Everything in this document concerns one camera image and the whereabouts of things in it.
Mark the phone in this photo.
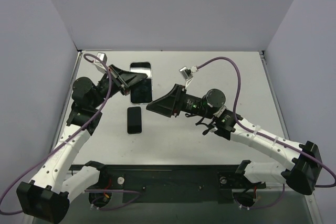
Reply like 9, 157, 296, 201
130, 62, 153, 104

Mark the black smartphone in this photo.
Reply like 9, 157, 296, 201
127, 106, 142, 134

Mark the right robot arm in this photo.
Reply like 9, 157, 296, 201
146, 84, 322, 195

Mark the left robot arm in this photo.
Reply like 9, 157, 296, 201
16, 65, 148, 223

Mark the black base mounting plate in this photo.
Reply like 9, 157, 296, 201
70, 165, 266, 205

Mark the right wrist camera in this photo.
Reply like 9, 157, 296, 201
179, 66, 198, 86

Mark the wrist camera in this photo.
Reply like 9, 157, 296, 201
179, 66, 198, 86
97, 52, 107, 63

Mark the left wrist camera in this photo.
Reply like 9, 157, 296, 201
97, 52, 107, 63

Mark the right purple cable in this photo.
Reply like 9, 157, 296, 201
194, 56, 336, 188

